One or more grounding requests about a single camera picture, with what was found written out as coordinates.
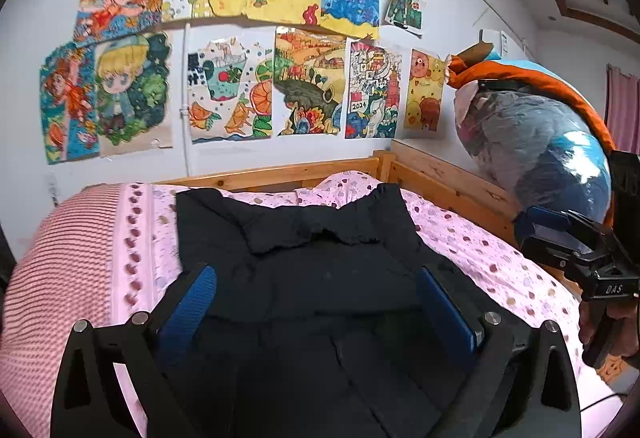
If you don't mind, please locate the pink apple-print quilt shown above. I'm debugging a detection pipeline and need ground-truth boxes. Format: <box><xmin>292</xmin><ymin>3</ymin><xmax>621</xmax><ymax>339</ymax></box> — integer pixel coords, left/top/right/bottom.
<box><xmin>107</xmin><ymin>171</ymin><xmax>601</xmax><ymax>438</ymax></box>

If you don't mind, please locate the black jacket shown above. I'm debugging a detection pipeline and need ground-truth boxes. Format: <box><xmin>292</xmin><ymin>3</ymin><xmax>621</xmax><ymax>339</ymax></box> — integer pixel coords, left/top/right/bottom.
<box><xmin>150</xmin><ymin>183</ymin><xmax>501</xmax><ymax>438</ymax></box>

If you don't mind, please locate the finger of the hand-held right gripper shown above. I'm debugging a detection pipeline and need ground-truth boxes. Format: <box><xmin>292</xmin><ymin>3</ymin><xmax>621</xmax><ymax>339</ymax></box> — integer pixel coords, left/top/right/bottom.
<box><xmin>520</xmin><ymin>233</ymin><xmax>601</xmax><ymax>281</ymax></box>
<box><xmin>512</xmin><ymin>205</ymin><xmax>608</xmax><ymax>246</ymax></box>

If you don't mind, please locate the wooden bed frame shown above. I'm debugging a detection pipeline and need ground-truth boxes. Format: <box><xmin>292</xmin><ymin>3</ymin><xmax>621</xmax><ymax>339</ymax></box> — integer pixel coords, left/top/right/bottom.
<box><xmin>155</xmin><ymin>138</ymin><xmax>581</xmax><ymax>294</ymax></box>

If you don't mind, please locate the pink curtain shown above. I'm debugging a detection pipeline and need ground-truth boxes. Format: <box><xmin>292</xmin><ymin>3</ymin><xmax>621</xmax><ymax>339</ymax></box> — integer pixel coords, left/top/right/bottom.
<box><xmin>606</xmin><ymin>63</ymin><xmax>640</xmax><ymax>154</ymax></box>

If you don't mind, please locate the white wall pipe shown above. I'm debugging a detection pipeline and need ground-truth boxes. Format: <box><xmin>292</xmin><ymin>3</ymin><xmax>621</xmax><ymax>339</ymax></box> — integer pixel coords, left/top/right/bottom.
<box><xmin>181</xmin><ymin>21</ymin><xmax>195</xmax><ymax>175</ymax></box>

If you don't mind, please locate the blond child drawing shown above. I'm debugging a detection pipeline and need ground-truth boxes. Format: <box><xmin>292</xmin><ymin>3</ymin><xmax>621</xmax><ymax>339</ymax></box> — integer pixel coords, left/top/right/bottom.
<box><xmin>94</xmin><ymin>31</ymin><xmax>173</xmax><ymax>156</ymax></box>

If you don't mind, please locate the white wall box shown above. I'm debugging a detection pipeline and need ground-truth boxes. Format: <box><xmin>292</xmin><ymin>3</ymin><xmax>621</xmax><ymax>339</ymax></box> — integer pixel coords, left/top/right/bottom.
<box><xmin>479</xmin><ymin>28</ymin><xmax>511</xmax><ymax>55</ymax></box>

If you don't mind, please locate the red striped pillow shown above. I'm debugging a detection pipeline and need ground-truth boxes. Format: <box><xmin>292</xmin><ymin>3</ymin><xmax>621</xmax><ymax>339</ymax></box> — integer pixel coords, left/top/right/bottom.
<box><xmin>0</xmin><ymin>183</ymin><xmax>126</xmax><ymax>438</ymax></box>

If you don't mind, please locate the city tower drawing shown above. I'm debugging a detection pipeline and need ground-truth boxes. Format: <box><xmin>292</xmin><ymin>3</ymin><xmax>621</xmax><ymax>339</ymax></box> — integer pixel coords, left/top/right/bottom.
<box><xmin>344</xmin><ymin>38</ymin><xmax>403</xmax><ymax>140</ymax></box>

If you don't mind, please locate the hillside landscape drawing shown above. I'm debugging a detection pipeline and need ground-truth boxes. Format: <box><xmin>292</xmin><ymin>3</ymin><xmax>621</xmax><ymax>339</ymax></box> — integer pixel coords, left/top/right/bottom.
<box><xmin>274</xmin><ymin>26</ymin><xmax>348</xmax><ymax>136</ymax></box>

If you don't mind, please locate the person's right hand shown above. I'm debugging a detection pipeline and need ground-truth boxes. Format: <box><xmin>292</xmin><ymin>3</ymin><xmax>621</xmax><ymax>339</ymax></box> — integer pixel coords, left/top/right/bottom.
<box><xmin>577</xmin><ymin>302</ymin><xmax>640</xmax><ymax>360</ymax></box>

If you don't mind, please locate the black cable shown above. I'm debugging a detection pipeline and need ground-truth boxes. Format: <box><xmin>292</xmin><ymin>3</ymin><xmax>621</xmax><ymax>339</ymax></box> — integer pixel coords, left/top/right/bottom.
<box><xmin>580</xmin><ymin>390</ymin><xmax>640</xmax><ymax>416</ymax></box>

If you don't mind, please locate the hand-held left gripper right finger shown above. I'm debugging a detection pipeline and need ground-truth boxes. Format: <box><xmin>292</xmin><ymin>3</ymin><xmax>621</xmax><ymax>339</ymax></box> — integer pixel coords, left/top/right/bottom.
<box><xmin>417</xmin><ymin>264</ymin><xmax>583</xmax><ymax>438</ymax></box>

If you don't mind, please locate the swimming girl drawing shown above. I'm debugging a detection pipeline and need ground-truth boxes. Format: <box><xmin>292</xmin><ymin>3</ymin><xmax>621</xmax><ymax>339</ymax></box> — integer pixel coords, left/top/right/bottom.
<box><xmin>39</xmin><ymin>41</ymin><xmax>101</xmax><ymax>165</ymax></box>

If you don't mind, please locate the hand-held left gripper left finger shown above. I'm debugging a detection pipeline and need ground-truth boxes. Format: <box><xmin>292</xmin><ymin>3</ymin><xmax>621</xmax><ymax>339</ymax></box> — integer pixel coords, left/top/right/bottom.
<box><xmin>50</xmin><ymin>263</ymin><xmax>218</xmax><ymax>438</ymax></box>

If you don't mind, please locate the yellow bear drawing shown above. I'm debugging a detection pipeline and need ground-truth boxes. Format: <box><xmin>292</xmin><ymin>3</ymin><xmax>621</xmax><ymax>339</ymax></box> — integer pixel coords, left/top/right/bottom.
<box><xmin>402</xmin><ymin>48</ymin><xmax>447</xmax><ymax>140</ymax></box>

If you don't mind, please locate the ship and goldfish drawing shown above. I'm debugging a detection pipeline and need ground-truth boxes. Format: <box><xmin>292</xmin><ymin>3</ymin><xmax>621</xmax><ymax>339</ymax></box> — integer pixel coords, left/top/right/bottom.
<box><xmin>187</xmin><ymin>36</ymin><xmax>276</xmax><ymax>144</ymax></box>

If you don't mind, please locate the clear storage bag of clothes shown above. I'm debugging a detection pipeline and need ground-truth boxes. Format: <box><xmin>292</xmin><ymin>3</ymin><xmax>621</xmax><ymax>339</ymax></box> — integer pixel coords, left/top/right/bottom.
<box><xmin>445</xmin><ymin>43</ymin><xmax>618</xmax><ymax>229</ymax></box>

